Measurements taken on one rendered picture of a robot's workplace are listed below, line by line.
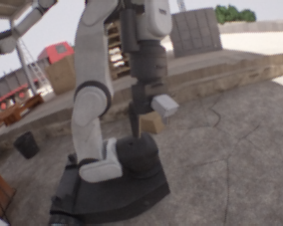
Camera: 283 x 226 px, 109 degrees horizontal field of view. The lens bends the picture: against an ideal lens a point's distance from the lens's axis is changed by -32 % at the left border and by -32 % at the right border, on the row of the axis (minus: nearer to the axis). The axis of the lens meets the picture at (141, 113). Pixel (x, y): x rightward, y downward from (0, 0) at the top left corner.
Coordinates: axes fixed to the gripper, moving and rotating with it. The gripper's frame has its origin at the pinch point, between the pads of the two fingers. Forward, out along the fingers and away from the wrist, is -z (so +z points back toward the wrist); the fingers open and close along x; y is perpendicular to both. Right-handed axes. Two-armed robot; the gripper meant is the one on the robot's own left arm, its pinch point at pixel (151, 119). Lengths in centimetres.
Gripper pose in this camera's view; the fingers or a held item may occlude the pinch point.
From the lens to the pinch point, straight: 38.1
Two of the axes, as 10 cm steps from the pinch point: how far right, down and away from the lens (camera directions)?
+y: 6.5, 1.8, -7.4
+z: -0.7, -9.5, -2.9
